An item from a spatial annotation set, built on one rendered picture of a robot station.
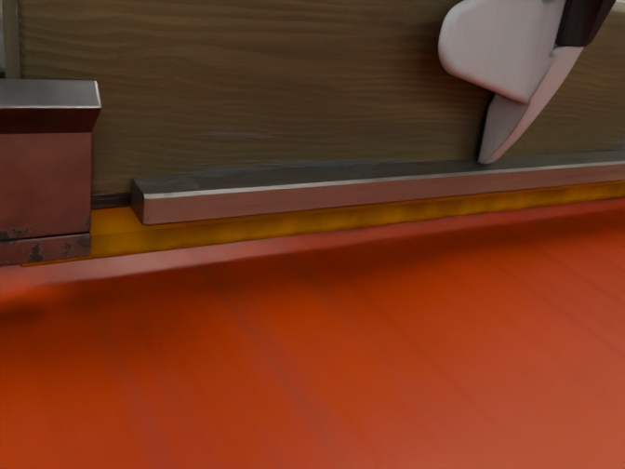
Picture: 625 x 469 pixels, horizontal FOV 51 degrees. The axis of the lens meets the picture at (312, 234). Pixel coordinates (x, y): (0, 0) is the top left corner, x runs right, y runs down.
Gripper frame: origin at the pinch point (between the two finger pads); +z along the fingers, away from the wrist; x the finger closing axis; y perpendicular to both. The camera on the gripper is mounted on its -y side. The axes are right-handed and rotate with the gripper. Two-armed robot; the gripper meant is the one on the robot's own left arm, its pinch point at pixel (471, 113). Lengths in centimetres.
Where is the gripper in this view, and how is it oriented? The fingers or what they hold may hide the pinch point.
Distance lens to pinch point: 29.0
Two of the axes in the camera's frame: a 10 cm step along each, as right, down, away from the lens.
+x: 5.0, 4.7, -7.3
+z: -1.5, 8.8, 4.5
